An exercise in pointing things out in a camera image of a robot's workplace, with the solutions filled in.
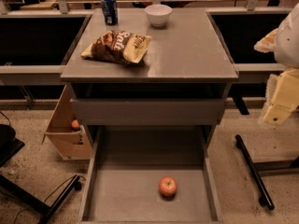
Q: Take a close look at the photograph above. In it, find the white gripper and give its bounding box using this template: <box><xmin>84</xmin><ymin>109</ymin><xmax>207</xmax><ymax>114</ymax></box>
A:
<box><xmin>253</xmin><ymin>28</ymin><xmax>299</xmax><ymax>125</ymax></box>

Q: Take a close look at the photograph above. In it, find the red apple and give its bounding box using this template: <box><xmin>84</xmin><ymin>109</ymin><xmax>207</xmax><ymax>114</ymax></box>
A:
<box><xmin>159</xmin><ymin>176</ymin><xmax>178</xmax><ymax>197</ymax></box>

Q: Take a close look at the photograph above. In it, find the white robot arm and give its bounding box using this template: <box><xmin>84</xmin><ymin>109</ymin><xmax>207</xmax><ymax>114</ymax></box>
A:
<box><xmin>254</xmin><ymin>4</ymin><xmax>299</xmax><ymax>125</ymax></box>

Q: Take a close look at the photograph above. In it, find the grey drawer cabinet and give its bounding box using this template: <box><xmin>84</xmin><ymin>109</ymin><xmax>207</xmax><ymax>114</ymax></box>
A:
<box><xmin>61</xmin><ymin>8</ymin><xmax>238</xmax><ymax>141</ymax></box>

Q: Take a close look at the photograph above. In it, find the open middle drawer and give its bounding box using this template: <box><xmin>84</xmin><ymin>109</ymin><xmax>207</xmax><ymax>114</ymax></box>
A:
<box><xmin>77</xmin><ymin>126</ymin><xmax>223</xmax><ymax>224</ymax></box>

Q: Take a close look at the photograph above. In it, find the closed top drawer front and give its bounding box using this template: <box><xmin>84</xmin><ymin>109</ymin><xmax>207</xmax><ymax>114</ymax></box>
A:
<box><xmin>70</xmin><ymin>99</ymin><xmax>225</xmax><ymax>126</ymax></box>

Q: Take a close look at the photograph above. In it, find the black table leg right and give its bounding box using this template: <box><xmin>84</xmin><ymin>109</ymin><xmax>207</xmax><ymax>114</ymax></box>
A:
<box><xmin>235</xmin><ymin>134</ymin><xmax>275</xmax><ymax>210</ymax></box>

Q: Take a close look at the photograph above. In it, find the white bowl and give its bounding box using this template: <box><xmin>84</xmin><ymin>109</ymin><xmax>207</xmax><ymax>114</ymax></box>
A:
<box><xmin>145</xmin><ymin>5</ymin><xmax>172</xmax><ymax>27</ymax></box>

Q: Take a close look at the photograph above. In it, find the brown chip bag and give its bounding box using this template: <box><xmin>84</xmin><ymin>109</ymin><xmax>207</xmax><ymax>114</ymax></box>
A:
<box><xmin>81</xmin><ymin>30</ymin><xmax>152</xmax><ymax>64</ymax></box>

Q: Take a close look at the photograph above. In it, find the blue soda can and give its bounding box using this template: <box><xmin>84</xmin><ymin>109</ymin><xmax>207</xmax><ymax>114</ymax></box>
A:
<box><xmin>101</xmin><ymin>0</ymin><xmax>118</xmax><ymax>25</ymax></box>

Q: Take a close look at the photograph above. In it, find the orange fruit in box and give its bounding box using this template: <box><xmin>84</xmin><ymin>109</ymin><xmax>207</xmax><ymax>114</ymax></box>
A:
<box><xmin>71</xmin><ymin>119</ymin><xmax>80</xmax><ymax>131</ymax></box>

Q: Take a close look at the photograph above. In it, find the cardboard box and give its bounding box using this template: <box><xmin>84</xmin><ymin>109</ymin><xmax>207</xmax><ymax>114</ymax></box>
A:
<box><xmin>45</xmin><ymin>87</ymin><xmax>92</xmax><ymax>160</ymax></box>

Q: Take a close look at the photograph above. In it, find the black stand base left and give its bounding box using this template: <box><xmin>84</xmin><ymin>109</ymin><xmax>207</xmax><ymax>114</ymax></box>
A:
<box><xmin>0</xmin><ymin>124</ymin><xmax>82</xmax><ymax>224</ymax></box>

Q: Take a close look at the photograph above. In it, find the black cable on floor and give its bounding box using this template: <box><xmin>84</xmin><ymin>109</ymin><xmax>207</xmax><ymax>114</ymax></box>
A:
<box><xmin>12</xmin><ymin>175</ymin><xmax>87</xmax><ymax>224</ymax></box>

